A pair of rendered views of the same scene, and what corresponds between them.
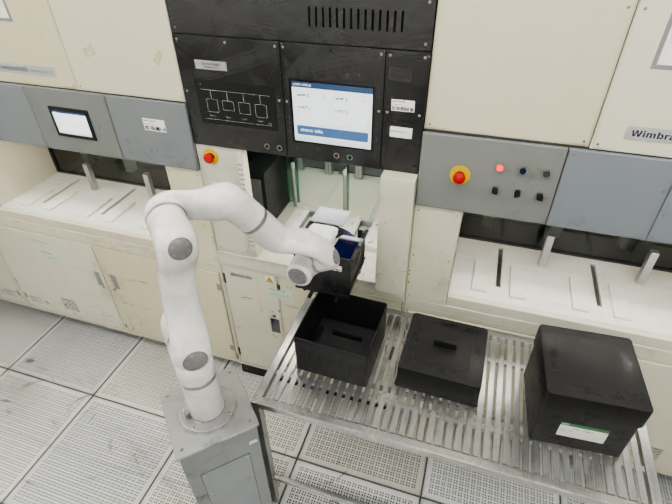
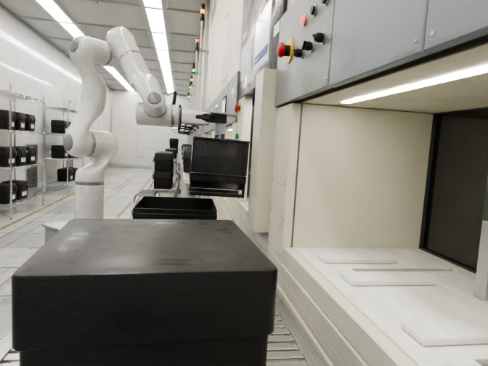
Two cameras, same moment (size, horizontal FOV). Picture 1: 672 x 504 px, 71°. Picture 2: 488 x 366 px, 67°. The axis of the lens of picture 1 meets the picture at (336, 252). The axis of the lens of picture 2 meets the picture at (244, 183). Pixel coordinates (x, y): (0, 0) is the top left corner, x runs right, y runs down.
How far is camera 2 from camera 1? 1.84 m
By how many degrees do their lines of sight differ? 64
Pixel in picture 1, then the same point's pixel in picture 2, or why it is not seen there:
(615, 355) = (197, 254)
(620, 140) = not seen: outside the picture
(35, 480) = not seen: hidden behind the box
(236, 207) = (113, 36)
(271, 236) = (126, 67)
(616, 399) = (57, 248)
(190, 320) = (80, 115)
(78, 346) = not seen: hidden behind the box
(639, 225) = (409, 17)
